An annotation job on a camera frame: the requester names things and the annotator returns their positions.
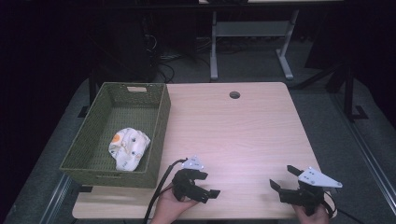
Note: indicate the dark computer tower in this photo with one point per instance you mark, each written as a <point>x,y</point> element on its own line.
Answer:
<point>130,49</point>

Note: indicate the white printed cloth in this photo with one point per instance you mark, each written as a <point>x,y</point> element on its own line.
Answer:
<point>128,148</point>

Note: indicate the black metal stand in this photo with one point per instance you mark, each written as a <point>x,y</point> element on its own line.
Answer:
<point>350,93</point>

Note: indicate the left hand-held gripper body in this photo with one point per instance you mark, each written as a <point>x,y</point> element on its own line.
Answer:
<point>186,183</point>

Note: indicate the grey metal desk frame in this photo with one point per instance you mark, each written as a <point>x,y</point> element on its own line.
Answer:
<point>249,29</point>

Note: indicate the person's left hand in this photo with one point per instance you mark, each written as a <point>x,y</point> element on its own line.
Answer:
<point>168,207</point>

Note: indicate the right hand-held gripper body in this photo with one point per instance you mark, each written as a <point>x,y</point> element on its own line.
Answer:
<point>311,193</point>

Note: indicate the green woven storage basket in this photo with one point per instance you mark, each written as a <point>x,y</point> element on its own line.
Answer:
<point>93,146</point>

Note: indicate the person's right hand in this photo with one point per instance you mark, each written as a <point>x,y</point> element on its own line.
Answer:
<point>313,218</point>

